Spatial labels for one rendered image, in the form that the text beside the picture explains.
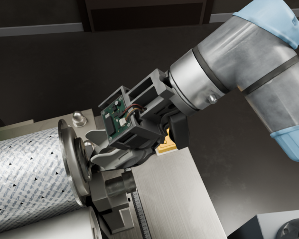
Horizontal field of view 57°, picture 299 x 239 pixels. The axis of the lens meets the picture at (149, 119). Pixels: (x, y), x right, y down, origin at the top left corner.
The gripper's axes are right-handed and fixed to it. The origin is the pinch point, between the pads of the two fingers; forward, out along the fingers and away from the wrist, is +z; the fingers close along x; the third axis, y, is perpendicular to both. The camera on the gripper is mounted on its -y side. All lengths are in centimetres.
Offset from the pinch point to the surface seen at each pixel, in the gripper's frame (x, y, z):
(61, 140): -0.4, 9.8, -2.7
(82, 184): 5.0, 5.4, -0.4
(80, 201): 7.0, 5.0, 1.2
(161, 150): -12.7, -34.4, 7.0
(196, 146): -50, -132, 34
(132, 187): 4.9, -5.7, -0.7
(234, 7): -162, -173, -37
